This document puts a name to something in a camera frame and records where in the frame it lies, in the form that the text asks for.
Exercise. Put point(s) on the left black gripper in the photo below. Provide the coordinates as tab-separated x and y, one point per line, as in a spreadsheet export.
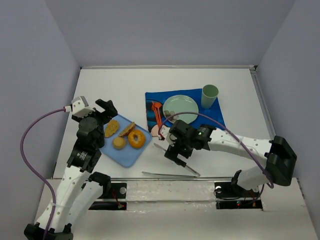
100	113

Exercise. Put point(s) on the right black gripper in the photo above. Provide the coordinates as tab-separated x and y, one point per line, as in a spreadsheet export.
173	150

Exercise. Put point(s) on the seeded bread slice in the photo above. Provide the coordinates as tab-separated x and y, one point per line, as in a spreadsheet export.
126	131

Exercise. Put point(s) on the metal tongs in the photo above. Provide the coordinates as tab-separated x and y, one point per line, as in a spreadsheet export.
152	161

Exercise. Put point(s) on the glazed bagel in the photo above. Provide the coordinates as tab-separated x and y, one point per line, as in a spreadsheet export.
136	139

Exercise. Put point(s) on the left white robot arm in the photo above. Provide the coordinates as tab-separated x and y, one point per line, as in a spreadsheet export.
80	185

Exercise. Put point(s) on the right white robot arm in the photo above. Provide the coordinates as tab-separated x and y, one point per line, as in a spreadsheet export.
274	158

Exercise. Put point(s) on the oval flat bread slice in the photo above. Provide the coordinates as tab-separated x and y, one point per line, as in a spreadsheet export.
111	128

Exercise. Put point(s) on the blue patterned cloth mat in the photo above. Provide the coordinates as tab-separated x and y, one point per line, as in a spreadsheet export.
213	112

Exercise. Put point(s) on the light green plate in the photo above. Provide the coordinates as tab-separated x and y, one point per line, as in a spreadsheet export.
178	104

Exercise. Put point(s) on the small round bun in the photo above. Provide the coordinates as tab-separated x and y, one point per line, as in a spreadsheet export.
119	143

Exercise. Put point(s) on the orange plastic spoon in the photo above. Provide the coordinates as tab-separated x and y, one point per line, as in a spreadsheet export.
156	111

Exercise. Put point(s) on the orange plastic fork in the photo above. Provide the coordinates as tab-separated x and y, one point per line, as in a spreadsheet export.
158	112

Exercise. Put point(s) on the light green cup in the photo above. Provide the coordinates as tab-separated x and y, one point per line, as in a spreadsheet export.
208	95

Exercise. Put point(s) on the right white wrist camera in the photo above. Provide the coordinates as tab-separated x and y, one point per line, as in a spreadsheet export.
164	133

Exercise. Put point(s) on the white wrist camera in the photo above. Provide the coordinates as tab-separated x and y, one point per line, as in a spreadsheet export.
80	107
164	133

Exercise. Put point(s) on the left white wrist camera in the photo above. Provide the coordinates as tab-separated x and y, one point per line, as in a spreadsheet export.
80	107

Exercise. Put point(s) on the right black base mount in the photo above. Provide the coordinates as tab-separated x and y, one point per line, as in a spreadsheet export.
230	197

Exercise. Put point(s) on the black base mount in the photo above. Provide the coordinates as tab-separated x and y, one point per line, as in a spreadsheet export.
230	197
113	199

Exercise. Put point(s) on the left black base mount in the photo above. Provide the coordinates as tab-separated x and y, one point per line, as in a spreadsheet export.
113	199

